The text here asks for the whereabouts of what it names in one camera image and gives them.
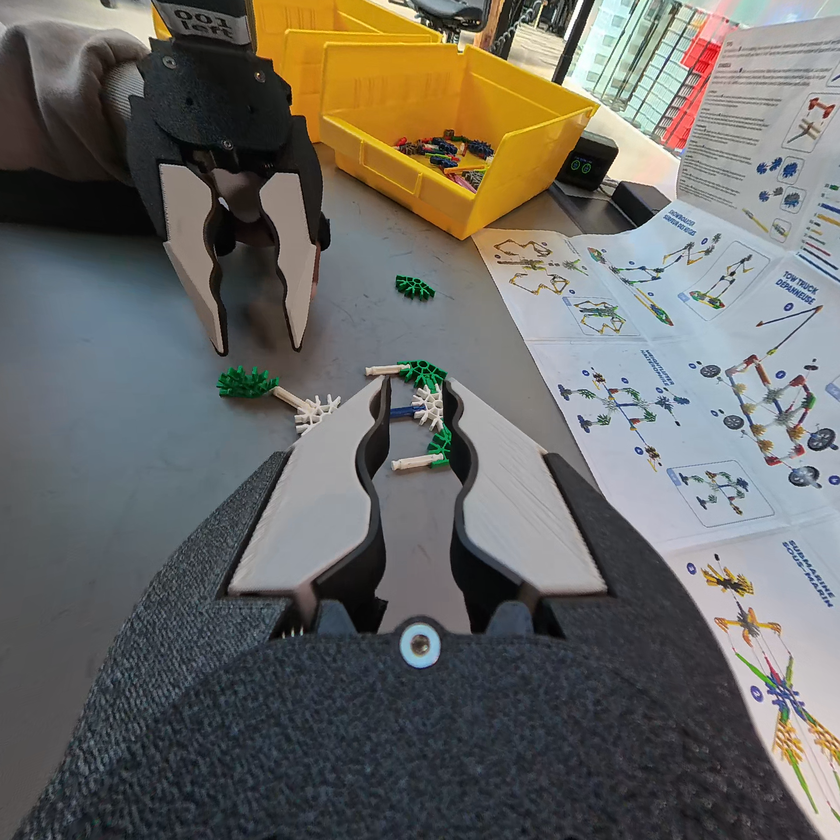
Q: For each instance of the green fan toy connector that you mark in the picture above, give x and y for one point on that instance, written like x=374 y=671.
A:
x=246 y=384
x=413 y=287

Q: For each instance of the yellow plastic bin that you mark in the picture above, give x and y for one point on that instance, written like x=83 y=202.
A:
x=525 y=131
x=308 y=85
x=295 y=13

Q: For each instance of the dark cloth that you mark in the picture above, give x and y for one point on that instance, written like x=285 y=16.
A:
x=65 y=210

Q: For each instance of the pile of colourful toy pieces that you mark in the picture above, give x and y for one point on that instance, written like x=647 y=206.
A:
x=446 y=161

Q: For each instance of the wooden standing desk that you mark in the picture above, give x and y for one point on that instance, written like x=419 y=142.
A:
x=572 y=46

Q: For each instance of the person's left forearm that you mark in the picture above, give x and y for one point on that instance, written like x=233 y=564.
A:
x=65 y=98

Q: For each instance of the black power adapter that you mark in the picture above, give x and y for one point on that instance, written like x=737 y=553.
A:
x=640 y=197

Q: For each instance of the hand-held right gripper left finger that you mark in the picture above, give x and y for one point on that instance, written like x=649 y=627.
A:
x=308 y=518

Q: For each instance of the black device with green display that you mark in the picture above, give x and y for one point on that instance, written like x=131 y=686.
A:
x=597 y=148

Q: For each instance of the green white toy connector assembly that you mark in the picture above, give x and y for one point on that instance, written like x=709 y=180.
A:
x=410 y=463

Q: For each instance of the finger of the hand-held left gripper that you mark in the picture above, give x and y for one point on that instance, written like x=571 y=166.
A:
x=187 y=229
x=295 y=249

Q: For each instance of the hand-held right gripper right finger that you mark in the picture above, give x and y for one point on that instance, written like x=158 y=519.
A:
x=531 y=518

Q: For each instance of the person's left hand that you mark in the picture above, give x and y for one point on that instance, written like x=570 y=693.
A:
x=253 y=233

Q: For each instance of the grey desk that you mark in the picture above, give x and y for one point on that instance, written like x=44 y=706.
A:
x=98 y=459

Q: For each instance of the grey mesh office chair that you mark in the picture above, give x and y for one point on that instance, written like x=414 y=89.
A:
x=453 y=10

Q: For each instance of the folded paper instruction sheet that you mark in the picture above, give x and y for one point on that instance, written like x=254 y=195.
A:
x=754 y=525

